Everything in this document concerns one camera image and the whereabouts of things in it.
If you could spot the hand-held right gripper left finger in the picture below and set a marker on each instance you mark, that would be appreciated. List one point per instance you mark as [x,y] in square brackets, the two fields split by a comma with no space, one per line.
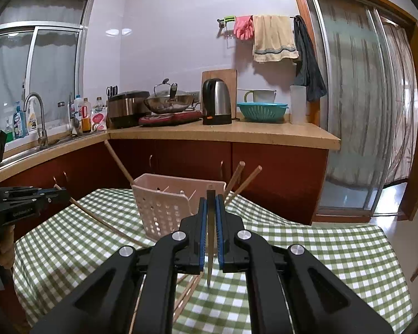
[203,229]

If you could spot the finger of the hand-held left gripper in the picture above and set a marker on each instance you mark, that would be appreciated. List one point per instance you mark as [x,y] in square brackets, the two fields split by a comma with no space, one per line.
[38,190]
[41,200]

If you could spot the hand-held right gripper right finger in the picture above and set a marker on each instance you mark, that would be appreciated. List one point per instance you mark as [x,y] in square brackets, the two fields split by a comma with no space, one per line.
[218,229]

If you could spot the pink perforated utensil holder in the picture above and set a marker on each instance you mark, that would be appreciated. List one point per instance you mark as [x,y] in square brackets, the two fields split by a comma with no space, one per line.
[160,212]

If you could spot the person's left hand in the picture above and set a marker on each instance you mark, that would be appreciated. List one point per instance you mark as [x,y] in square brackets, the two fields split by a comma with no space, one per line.
[5,247]

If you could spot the stainless steel sink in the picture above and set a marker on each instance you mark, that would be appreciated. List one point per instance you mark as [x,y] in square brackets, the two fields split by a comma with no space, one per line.
[28,153]

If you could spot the green bottle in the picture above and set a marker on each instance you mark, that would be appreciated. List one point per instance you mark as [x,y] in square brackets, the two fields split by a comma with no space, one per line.
[8,134]

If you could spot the chrome kitchen faucet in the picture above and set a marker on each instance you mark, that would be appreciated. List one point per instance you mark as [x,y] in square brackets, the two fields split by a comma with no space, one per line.
[41,125]

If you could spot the white spray bottle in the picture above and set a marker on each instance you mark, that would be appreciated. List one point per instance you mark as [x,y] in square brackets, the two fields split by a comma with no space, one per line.
[32,121]

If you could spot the blue detergent bottle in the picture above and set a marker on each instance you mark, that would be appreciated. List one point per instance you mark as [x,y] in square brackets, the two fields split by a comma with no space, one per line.
[20,123]

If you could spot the clear glass jar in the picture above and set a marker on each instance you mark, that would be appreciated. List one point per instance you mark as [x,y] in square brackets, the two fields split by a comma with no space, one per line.
[61,111]

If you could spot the orange oil bottle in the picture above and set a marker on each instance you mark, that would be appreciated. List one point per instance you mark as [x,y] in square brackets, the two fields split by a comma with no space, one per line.
[86,118]

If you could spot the white bottle with blue cap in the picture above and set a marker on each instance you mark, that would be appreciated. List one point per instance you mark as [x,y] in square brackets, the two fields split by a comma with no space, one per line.
[78,108]

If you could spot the pink and white pouch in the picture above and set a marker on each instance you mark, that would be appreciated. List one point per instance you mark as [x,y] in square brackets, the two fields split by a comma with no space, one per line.
[99,121]

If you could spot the green checkered tablecloth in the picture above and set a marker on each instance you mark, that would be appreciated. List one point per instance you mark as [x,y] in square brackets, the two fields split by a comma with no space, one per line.
[317,243]

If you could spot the clear bottle with dark cap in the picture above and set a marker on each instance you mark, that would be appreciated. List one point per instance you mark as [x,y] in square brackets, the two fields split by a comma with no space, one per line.
[98,103]

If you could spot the beige kitchen counter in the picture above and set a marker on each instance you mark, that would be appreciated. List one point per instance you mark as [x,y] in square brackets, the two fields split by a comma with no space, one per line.
[264,134]

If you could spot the red induction cooker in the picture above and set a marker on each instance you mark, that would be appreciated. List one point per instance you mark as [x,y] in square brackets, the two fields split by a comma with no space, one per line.
[170,118]

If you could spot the dark rice cooker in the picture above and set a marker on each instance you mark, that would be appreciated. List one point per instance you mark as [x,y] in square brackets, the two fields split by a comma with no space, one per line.
[125,109]

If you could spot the knife block with scissors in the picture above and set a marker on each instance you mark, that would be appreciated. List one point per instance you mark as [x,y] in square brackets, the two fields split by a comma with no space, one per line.
[111,92]

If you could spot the teal plastic colander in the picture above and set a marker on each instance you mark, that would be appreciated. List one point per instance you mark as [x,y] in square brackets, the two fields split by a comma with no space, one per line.
[261,113]

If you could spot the steel electric kettle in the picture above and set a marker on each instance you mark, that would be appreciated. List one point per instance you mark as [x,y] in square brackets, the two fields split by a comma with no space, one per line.
[217,101]

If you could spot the steel wok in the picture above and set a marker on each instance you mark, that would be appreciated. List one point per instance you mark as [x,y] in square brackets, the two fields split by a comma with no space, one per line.
[167,106]

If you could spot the glass wok lid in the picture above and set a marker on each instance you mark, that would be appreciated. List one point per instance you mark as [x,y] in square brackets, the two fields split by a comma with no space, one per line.
[163,90]

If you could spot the white plastic container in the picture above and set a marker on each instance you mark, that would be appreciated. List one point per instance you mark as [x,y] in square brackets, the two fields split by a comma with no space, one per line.
[298,106]

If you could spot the wooden cutting board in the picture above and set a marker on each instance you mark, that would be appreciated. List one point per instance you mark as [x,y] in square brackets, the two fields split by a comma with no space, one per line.
[226,74]

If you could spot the dark grey cloth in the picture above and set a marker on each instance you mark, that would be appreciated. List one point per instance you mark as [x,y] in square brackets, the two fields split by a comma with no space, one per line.
[310,69]

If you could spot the sliding glass door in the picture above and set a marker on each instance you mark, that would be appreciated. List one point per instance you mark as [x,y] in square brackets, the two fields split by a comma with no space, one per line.
[348,94]

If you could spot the beige striped towel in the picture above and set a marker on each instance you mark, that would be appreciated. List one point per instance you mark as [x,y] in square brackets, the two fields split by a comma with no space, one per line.
[273,38]

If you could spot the pink rubber gloves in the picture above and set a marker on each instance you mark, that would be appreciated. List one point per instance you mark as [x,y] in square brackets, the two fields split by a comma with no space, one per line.
[244,28]

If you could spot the patterned curtain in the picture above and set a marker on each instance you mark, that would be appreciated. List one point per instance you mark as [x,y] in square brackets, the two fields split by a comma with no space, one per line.
[400,111]

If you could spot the aluminium frame window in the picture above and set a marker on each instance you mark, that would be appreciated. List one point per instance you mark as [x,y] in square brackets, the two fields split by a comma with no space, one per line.
[52,69]

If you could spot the metal towel rail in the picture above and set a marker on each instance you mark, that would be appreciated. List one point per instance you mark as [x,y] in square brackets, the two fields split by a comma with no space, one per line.
[221,22]

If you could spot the wooden door frame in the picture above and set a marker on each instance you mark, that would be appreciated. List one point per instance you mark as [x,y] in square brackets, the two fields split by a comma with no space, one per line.
[299,17]

